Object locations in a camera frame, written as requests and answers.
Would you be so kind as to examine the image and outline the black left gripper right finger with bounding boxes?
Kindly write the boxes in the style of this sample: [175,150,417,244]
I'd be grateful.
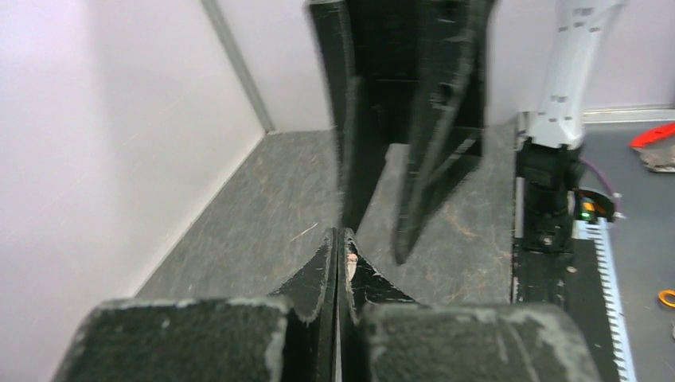
[338,229,601,381]

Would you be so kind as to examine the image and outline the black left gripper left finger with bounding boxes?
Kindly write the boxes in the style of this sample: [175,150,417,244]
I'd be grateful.
[54,228,337,381]

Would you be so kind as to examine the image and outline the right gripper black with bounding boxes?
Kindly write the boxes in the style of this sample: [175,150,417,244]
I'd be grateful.
[307,1,494,265]

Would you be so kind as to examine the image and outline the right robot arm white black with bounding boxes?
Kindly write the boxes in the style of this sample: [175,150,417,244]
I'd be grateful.
[306,1,624,263]

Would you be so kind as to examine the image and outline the aluminium corner profile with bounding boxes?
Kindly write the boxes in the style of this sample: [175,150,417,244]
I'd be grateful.
[201,0,277,134]

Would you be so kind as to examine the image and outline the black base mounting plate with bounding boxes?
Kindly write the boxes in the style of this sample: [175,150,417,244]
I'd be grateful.
[510,237,623,382]

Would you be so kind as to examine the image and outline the orange carabiner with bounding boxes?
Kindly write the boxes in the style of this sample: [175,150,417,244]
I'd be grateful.
[657,290,675,309]

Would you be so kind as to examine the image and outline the white toothed cable duct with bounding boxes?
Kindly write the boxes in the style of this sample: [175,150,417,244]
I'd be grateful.
[564,217,637,381]

